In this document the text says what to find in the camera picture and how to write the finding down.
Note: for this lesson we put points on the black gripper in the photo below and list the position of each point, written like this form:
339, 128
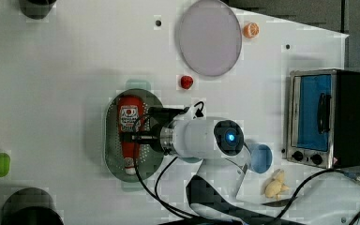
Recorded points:
151, 137

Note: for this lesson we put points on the red ketchup bottle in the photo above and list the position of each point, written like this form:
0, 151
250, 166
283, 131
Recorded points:
130, 108

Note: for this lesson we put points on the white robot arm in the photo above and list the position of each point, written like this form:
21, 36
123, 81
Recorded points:
217, 142

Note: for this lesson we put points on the green oval strainer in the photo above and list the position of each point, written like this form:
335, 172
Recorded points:
148, 160

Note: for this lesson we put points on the green toy fruit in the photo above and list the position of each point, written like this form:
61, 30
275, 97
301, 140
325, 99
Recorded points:
4, 164

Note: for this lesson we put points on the lilac round plate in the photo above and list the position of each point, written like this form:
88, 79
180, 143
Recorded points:
209, 37

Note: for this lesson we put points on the blue cup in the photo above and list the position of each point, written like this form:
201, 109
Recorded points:
261, 158

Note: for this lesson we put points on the orange toy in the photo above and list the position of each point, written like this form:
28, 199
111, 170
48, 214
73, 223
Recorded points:
251, 30

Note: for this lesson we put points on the black toaster oven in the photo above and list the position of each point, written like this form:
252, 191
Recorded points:
323, 126

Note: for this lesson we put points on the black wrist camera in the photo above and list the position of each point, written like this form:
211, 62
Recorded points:
164, 116

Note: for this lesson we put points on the black post lower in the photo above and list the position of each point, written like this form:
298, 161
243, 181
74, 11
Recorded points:
30, 206

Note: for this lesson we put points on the black post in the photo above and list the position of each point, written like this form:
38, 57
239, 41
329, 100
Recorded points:
36, 9
30, 206

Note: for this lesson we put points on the black post upper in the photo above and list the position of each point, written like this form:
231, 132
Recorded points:
36, 9

